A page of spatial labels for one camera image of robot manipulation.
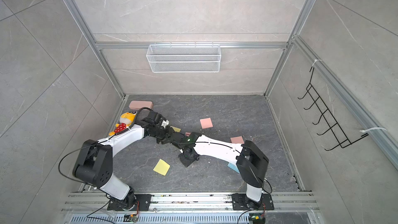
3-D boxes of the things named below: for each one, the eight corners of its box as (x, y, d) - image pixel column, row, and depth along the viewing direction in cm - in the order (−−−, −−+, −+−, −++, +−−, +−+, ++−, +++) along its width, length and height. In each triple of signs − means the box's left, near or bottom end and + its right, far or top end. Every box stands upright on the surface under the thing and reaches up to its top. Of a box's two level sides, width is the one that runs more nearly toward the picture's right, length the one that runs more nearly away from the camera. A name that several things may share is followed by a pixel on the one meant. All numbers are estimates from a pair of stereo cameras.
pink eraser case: (128, 109, 113) (127, 107, 111) (131, 102, 118) (130, 100, 116) (151, 109, 113) (150, 107, 111) (153, 102, 118) (152, 100, 116)
